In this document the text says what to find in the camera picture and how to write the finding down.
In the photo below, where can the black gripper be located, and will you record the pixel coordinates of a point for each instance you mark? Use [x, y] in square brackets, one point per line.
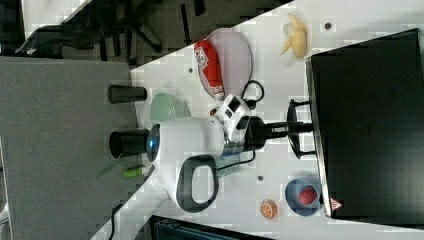
[257, 133]

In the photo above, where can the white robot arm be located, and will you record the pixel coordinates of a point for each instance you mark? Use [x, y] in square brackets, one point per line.
[178, 147]

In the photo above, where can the blue bowl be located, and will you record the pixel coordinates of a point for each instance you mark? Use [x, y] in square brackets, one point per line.
[292, 191]

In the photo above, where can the red toy strawberry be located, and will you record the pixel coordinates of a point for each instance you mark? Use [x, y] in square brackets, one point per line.
[307, 195]

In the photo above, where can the orange slice toy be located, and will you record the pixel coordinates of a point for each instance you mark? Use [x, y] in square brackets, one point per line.
[268, 209]

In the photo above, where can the grey round plate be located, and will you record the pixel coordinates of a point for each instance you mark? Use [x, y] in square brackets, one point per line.
[234, 58]

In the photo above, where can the red ketchup bottle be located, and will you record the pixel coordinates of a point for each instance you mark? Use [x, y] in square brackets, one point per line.
[208, 62]

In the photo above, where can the peeled toy banana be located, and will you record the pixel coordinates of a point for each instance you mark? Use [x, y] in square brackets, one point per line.
[297, 40]

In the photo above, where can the green oval colander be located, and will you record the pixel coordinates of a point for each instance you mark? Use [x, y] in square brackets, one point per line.
[167, 107]

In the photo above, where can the lime green toy pepper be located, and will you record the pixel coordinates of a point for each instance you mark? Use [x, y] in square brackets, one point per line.
[134, 172]

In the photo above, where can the dark grey cup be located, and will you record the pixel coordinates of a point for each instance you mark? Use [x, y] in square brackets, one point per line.
[126, 94]

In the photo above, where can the black office chair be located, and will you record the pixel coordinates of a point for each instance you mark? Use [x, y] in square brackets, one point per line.
[93, 24]

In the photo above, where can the green cup with handle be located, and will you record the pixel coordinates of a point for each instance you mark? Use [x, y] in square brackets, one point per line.
[227, 165]

